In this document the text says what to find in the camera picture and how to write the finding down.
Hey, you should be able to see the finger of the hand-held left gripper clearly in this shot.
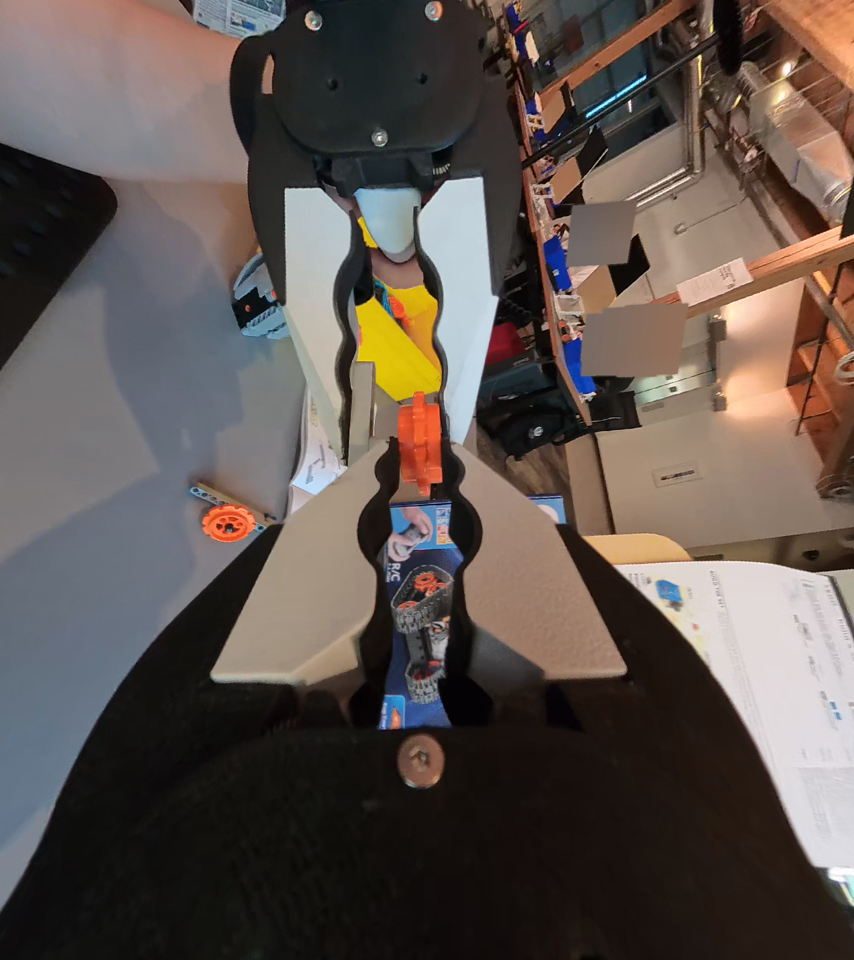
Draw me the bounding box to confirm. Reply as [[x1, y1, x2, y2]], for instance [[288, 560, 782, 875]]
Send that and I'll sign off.
[[413, 174, 501, 445], [283, 186, 372, 460]]

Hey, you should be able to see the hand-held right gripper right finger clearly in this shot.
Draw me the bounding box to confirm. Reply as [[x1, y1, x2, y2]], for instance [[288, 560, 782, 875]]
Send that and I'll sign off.
[[438, 441, 628, 725]]

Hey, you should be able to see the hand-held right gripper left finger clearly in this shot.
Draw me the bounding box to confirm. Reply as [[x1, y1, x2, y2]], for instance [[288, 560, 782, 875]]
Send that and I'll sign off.
[[211, 441, 402, 727]]

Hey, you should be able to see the orange wheel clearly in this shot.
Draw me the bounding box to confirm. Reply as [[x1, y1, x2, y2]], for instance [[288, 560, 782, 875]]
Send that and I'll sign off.
[[349, 362, 447, 498], [189, 480, 278, 543]]

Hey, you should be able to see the person's left forearm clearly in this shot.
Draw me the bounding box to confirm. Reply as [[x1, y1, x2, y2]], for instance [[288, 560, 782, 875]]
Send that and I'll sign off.
[[0, 0, 271, 185]]

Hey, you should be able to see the grey desk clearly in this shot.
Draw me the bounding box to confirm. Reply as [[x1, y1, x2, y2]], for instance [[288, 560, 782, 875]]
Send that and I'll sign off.
[[0, 176, 353, 960]]

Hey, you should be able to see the grey toy motor block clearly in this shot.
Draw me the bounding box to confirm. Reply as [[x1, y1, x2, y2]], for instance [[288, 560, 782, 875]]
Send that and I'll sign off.
[[232, 253, 289, 339]]

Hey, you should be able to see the dark tower device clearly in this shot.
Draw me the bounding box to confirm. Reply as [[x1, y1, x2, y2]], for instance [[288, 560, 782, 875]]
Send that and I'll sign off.
[[481, 351, 559, 402]]

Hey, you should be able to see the yellow plastic bin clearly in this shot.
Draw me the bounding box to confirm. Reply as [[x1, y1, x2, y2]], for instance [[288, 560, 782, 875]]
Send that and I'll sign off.
[[355, 217, 443, 402]]

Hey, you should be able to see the blue robot kit box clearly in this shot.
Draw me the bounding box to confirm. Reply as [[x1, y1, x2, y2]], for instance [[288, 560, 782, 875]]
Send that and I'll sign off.
[[378, 495, 568, 730]]

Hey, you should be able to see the white instruction booklet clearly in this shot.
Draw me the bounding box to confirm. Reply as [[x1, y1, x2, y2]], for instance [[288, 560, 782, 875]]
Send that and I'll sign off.
[[288, 390, 349, 519]]

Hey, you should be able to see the black backpack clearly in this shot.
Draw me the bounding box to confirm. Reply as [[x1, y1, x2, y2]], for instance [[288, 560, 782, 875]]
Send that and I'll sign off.
[[483, 386, 593, 460]]

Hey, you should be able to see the hanging printed paper sheet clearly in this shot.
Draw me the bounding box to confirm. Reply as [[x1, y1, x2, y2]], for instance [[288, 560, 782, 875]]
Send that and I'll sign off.
[[193, 0, 286, 37]]

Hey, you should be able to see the white poster with blocks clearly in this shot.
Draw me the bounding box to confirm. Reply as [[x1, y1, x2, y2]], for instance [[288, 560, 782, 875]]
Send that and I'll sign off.
[[584, 532, 854, 871]]

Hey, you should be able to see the white paper notice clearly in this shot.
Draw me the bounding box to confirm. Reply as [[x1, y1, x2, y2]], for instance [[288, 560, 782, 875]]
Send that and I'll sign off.
[[676, 257, 756, 306]]

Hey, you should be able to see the black dotted mat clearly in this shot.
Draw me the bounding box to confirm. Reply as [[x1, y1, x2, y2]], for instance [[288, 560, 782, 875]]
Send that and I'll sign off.
[[0, 120, 119, 440]]

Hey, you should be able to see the silver ventilation duct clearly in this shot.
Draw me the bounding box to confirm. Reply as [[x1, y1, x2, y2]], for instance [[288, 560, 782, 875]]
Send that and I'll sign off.
[[742, 63, 854, 226]]

